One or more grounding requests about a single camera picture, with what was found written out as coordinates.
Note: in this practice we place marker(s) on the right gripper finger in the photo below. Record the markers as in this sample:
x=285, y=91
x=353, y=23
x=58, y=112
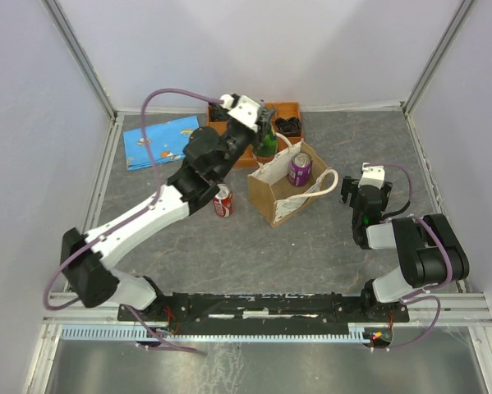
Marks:
x=346, y=189
x=355, y=187

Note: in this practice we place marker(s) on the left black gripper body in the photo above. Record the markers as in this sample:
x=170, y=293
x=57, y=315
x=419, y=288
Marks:
x=236, y=139

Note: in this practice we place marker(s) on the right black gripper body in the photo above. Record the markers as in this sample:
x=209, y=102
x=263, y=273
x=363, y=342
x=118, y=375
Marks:
x=355, y=219

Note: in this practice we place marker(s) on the green glass bottle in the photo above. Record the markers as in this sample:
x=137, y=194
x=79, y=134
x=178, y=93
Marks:
x=265, y=152

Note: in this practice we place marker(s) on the purple soda can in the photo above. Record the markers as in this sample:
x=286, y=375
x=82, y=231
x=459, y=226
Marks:
x=300, y=169

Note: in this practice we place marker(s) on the red soda can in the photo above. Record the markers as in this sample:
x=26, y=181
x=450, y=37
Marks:
x=223, y=204

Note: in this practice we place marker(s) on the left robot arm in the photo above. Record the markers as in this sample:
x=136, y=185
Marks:
x=89, y=260

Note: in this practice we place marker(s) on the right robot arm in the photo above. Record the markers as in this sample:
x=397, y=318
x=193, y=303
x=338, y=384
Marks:
x=429, y=253

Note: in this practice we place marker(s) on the brown canvas bag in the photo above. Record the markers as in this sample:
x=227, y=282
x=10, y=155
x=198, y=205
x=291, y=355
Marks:
x=275, y=197

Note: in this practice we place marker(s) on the black rolled tie right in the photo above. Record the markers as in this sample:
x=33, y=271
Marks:
x=290, y=127

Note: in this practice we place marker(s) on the dark rolled tie top-left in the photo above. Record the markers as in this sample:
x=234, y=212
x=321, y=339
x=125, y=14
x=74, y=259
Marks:
x=217, y=114

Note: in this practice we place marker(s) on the blue patterned cloth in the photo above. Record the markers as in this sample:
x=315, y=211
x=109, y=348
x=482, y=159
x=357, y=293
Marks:
x=166, y=141

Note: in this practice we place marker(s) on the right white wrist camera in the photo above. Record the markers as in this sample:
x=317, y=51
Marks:
x=372, y=175

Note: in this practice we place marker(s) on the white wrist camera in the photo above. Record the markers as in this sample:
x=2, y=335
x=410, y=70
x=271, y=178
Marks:
x=372, y=175
x=243, y=109

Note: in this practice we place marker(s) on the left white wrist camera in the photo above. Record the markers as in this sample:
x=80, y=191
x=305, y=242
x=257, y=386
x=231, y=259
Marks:
x=243, y=109

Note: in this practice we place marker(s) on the aluminium frame rail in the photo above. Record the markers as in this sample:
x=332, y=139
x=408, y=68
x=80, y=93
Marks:
x=453, y=310

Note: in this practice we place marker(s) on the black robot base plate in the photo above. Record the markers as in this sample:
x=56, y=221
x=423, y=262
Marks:
x=263, y=315

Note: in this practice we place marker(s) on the blue slotted cable duct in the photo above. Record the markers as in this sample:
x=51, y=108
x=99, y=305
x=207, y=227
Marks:
x=138, y=333

